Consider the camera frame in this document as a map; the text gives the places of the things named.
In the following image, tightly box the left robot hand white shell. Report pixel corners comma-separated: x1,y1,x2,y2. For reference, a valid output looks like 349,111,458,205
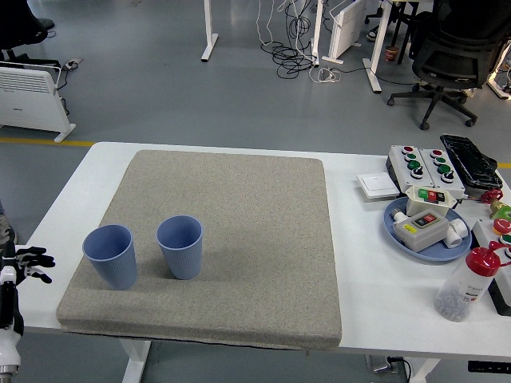
0,246,56,366

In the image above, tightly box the blue ribbed plastic cup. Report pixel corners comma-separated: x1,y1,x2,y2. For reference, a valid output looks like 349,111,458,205
82,224,138,291
156,215,204,280

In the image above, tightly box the white table leg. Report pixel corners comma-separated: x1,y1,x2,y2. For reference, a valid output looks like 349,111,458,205
121,338,153,383
410,357,441,383

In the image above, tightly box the grey-brown speckled mat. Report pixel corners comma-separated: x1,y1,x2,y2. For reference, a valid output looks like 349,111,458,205
55,149,343,352

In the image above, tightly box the white desk leg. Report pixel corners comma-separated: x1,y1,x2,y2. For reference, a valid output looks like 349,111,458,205
309,0,325,67
200,0,220,62
362,0,394,95

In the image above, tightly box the white four-button control box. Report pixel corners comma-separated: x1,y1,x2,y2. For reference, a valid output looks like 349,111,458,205
389,144,434,192
418,148,466,199

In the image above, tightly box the blue round plate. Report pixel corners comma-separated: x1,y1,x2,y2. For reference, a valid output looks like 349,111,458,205
383,198,473,263

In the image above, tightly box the clear bottle red cap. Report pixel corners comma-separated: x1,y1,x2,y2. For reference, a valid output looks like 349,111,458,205
434,241,511,322

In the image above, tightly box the black table control panel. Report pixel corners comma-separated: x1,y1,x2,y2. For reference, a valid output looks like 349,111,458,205
467,361,511,373

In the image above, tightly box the white box with mushroom button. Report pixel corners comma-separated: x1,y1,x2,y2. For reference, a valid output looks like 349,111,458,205
472,205,511,316

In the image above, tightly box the black wrapped tray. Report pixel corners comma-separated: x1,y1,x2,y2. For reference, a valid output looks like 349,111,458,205
440,133,504,189

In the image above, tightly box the black mesh office chair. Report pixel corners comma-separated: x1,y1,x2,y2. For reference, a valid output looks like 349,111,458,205
386,0,511,131

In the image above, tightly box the white panel heater with handle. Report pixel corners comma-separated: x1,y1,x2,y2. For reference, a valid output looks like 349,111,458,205
0,61,77,144

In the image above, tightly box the black cable under table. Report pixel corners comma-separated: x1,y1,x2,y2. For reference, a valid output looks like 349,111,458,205
386,356,412,379

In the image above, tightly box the black cable pile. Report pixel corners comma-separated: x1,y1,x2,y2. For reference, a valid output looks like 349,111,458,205
272,0,320,79

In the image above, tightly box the white wall switch plate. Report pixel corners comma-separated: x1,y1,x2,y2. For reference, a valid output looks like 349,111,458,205
356,172,400,200

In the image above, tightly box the white hanging cable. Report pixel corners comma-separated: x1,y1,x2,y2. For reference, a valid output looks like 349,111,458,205
255,0,277,49

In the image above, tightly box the grey switch box red button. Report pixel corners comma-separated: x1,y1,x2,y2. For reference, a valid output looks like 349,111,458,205
394,210,449,253

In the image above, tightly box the cream switch box green red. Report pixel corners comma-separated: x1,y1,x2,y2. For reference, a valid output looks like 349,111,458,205
405,184,460,219

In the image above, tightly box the brass valve red handle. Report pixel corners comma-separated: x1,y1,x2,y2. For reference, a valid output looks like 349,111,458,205
481,189,507,219

